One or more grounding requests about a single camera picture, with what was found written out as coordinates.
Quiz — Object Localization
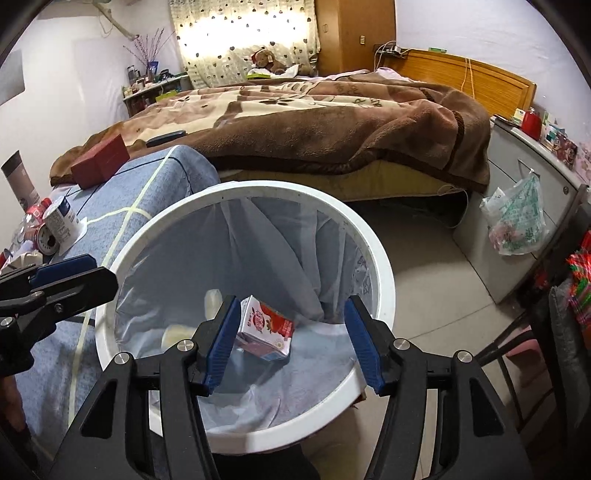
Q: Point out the wooden headboard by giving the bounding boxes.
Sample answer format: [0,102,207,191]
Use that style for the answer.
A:
[397,48,537,121]

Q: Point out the dotted curtain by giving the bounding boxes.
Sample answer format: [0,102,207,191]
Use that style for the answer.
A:
[170,0,321,90]

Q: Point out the wooden wardrobe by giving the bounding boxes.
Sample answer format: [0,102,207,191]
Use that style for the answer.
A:
[314,0,398,77]

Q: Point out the white cup with blue label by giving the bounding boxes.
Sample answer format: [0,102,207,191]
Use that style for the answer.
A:
[42,196,80,246]

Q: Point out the brown teddy bear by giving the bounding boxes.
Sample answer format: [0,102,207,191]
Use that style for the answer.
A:
[252,48,290,75]

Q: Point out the green printed plastic bag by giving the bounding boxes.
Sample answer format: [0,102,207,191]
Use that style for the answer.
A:
[480,171,548,257]

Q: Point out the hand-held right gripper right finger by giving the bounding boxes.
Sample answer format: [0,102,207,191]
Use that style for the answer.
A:
[344,295,536,480]

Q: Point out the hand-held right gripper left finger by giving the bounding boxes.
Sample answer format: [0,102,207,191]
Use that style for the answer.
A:
[48,295,243,480]

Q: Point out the red can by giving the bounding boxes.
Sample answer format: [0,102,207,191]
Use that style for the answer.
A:
[25,198,51,227]

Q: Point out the white paper packet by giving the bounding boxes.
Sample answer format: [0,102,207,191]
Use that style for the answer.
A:
[9,252,43,269]

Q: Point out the cluttered shelf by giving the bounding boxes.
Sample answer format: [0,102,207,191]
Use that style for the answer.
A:
[122,69,191,116]

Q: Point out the cream plastic piece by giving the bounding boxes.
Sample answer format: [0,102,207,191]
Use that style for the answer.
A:
[203,288,225,320]
[159,323,198,350]

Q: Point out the white round trash bin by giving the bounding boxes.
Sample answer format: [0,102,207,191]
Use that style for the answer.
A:
[95,181,397,455]

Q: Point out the translucent bin liner bag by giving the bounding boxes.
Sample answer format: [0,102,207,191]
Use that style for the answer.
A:
[113,191,370,430]

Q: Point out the red bottle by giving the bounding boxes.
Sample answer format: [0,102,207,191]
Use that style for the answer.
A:
[522,108,542,141]

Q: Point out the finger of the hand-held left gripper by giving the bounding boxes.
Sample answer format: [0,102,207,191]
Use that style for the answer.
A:
[0,255,96,292]
[0,267,119,334]

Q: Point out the black chair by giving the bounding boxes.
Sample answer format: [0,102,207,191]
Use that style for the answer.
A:
[475,277,591,480]

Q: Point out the white wall pipe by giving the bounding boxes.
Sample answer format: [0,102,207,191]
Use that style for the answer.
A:
[90,0,139,40]

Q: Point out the dark red box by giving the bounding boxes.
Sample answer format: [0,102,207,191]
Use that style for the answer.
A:
[70,135,131,190]

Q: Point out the red printed box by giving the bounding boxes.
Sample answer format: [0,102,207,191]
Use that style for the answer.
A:
[551,134,580,164]

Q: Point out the bed base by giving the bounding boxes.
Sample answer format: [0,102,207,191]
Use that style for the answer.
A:
[217,159,468,205]

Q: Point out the red and white milk carton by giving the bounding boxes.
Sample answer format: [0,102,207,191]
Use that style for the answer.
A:
[235,295,296,361]

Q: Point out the brown tumbler cup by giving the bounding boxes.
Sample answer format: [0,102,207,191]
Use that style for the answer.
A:
[1,150,41,210]

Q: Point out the colourful striped cloth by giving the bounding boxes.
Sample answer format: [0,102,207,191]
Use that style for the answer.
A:
[566,249,591,324]

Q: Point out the grey bedside cabinet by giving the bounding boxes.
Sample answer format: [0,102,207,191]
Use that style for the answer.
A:
[452,115,591,305]

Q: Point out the dried flower branches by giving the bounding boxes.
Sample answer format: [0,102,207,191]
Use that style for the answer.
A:
[124,28,178,65]

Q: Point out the brown patterned blanket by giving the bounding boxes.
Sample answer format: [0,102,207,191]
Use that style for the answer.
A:
[50,69,492,195]

